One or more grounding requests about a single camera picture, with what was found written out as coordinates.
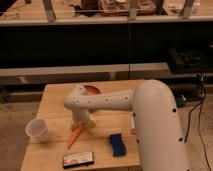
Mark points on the blue sponge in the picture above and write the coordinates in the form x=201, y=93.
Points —
x=118, y=146

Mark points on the orange pepper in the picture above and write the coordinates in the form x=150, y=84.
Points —
x=74, y=136

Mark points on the orange ceramic bowl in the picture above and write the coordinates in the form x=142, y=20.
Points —
x=91, y=90

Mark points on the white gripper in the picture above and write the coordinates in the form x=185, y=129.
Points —
x=82, y=116

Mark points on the small white bottle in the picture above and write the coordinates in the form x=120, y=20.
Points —
x=132, y=125

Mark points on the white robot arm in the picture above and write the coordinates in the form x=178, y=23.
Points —
x=158, y=130

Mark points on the metal shelf rail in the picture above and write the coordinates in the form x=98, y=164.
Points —
x=38, y=75

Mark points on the white plastic cup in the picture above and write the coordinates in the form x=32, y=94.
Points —
x=37, y=129

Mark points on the clutter on upper shelf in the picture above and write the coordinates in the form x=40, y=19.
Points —
x=115, y=7

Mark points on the black equipment on shelf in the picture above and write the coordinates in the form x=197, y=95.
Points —
x=190, y=61

